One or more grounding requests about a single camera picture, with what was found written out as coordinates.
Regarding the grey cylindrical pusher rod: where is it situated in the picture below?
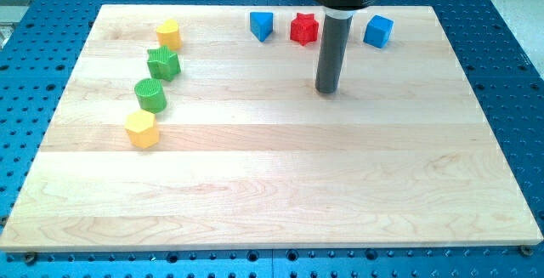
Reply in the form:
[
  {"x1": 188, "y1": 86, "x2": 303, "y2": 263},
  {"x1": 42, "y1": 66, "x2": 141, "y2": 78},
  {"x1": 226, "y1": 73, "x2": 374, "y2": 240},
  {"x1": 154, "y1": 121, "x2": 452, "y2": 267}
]
[{"x1": 315, "y1": 8, "x2": 354, "y2": 94}]

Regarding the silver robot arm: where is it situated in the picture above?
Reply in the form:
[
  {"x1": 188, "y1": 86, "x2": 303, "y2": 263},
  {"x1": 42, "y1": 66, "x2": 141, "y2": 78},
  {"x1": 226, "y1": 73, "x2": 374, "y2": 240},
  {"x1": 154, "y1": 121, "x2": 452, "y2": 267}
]
[{"x1": 314, "y1": 0, "x2": 376, "y2": 94}]

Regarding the red star block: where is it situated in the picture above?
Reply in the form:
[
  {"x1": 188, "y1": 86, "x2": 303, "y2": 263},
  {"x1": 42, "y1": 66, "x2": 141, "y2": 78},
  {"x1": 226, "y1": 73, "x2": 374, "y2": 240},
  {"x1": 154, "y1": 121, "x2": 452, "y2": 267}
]
[{"x1": 290, "y1": 13, "x2": 319, "y2": 46}]

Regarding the green star block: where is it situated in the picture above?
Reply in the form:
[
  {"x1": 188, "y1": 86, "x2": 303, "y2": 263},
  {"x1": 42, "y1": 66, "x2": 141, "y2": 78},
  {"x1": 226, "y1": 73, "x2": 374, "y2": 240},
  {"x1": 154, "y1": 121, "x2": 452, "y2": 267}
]
[{"x1": 147, "y1": 45, "x2": 181, "y2": 82}]

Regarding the blue cube block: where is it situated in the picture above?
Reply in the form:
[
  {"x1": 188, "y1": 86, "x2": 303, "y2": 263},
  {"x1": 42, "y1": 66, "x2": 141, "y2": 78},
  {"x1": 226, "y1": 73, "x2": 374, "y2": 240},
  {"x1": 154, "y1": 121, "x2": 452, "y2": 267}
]
[{"x1": 363, "y1": 15, "x2": 394, "y2": 48}]

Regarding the blue triangle block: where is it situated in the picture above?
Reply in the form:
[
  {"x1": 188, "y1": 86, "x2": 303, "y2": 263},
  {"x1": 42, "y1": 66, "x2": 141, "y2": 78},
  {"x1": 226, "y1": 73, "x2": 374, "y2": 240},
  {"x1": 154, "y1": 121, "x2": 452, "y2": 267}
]
[{"x1": 250, "y1": 12, "x2": 274, "y2": 43}]

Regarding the yellow heart block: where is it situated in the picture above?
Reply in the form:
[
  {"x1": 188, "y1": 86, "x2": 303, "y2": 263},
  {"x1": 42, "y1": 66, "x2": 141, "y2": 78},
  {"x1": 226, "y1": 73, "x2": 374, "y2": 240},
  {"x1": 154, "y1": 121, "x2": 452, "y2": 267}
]
[{"x1": 156, "y1": 19, "x2": 182, "y2": 50}]

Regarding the wooden board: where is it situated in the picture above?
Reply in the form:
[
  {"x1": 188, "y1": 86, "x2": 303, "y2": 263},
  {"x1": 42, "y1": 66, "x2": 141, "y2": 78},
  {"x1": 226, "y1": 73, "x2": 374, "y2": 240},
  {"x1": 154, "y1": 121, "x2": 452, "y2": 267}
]
[{"x1": 1, "y1": 5, "x2": 542, "y2": 252}]

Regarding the green cylinder block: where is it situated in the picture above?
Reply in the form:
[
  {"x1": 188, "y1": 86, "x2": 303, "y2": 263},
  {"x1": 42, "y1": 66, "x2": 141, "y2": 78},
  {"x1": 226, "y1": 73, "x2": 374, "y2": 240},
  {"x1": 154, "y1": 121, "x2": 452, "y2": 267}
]
[{"x1": 134, "y1": 78, "x2": 167, "y2": 113}]

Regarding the yellow hexagon block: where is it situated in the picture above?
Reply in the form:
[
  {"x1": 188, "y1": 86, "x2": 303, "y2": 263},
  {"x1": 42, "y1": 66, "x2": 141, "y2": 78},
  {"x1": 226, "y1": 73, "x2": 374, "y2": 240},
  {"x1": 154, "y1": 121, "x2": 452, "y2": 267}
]
[{"x1": 124, "y1": 110, "x2": 160, "y2": 149}]

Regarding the blue perforated table plate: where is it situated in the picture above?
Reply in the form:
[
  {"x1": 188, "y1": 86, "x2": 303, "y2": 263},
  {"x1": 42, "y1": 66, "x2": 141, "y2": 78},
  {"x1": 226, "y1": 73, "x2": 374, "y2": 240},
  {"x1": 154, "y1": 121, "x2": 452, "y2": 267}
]
[{"x1": 1, "y1": 0, "x2": 543, "y2": 277}]

